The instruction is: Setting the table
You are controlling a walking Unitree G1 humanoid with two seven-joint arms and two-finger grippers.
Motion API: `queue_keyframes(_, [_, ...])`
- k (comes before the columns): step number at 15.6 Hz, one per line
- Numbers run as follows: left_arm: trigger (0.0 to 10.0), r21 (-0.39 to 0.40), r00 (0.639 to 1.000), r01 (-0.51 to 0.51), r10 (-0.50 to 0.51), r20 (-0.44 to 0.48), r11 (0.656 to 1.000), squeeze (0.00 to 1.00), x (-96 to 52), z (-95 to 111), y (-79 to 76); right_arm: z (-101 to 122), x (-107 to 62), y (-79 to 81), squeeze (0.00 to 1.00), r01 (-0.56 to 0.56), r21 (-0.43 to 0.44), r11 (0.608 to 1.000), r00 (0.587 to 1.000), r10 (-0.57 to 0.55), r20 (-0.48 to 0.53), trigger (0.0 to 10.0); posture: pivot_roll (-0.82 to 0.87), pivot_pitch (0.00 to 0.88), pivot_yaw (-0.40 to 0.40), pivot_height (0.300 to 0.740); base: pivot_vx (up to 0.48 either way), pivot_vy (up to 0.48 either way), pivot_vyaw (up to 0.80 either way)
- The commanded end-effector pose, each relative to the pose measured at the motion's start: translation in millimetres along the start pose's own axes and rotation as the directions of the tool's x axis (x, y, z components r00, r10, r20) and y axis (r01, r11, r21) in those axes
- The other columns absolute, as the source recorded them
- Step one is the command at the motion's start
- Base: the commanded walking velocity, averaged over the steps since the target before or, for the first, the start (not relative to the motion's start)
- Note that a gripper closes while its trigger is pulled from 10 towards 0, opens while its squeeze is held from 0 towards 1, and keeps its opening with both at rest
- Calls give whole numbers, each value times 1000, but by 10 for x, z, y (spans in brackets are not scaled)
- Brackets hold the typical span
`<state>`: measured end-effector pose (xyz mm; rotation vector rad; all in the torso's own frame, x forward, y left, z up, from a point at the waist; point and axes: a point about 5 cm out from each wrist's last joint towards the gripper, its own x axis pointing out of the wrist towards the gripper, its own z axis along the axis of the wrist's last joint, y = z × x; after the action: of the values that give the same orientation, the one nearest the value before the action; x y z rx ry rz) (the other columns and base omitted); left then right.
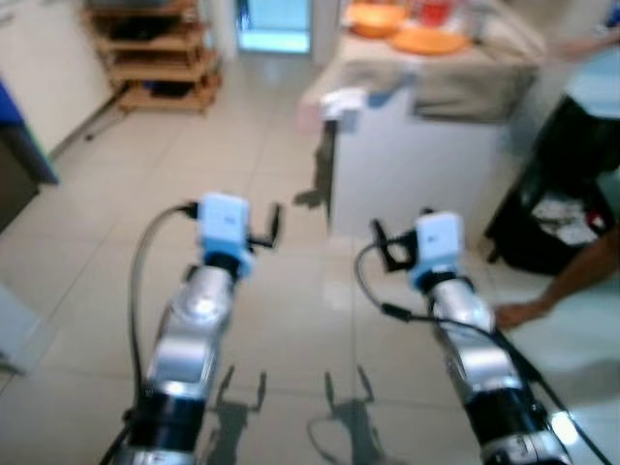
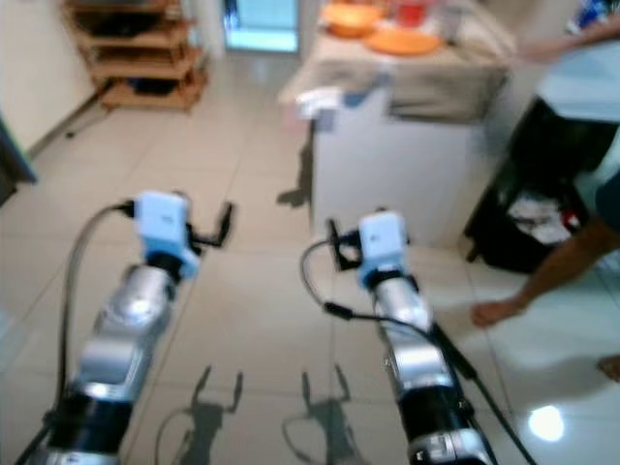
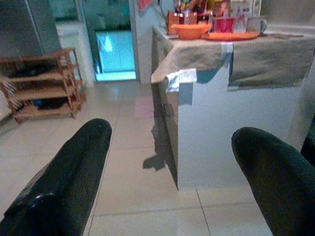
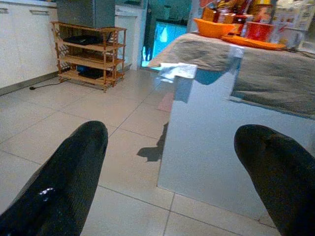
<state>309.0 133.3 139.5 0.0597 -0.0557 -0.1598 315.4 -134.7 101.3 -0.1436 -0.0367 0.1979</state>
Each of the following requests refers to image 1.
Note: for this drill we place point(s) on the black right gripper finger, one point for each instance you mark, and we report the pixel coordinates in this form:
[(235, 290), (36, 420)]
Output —
[(380, 242)]

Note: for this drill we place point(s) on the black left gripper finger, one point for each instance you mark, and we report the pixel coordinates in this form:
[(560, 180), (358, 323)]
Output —
[(277, 223)]

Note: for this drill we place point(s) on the orange plastic plate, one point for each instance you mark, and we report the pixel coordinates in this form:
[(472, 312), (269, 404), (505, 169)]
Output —
[(428, 41)]

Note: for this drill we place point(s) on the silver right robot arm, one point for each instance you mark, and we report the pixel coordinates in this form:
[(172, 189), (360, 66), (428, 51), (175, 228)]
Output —
[(480, 358)]

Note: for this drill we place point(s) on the person's forearm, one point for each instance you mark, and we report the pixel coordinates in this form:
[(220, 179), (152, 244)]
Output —
[(586, 45)]

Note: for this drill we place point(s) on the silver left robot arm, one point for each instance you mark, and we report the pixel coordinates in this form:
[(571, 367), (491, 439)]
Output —
[(189, 339)]

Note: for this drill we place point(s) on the white crumpled clothes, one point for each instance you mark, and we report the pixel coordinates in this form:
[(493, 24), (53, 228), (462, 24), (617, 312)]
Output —
[(567, 218)]

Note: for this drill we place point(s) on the person's bare leg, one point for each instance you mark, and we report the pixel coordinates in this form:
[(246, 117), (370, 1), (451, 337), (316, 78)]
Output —
[(572, 281)]

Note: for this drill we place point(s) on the black laundry bag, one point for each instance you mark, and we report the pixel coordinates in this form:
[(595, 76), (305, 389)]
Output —
[(552, 165)]

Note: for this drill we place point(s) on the bright glass door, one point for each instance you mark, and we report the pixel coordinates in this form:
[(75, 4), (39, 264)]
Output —
[(274, 24)]

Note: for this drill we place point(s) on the wooden slatted shelf rack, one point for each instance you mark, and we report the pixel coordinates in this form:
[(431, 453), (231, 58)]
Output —
[(160, 58)]

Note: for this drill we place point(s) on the orange plastic bowl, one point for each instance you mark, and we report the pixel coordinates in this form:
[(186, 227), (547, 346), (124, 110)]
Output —
[(376, 17)]

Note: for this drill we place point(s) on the red plastic cup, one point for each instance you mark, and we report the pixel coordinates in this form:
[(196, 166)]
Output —
[(436, 12)]

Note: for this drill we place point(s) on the dark cabinet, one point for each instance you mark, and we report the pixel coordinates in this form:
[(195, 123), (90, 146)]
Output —
[(19, 155)]

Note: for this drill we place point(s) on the white counter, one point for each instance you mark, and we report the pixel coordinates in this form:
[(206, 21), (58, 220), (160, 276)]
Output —
[(596, 82)]

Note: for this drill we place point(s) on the blue cloth heap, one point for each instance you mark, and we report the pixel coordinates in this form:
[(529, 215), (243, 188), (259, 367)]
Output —
[(612, 12)]

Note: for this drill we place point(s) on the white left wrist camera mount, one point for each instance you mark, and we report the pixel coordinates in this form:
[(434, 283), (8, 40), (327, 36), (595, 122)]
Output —
[(225, 225)]

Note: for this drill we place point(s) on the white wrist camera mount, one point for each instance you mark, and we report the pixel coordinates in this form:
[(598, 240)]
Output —
[(225, 225), (438, 242)]

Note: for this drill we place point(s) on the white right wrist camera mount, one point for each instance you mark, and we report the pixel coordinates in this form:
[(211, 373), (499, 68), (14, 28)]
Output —
[(438, 242)]

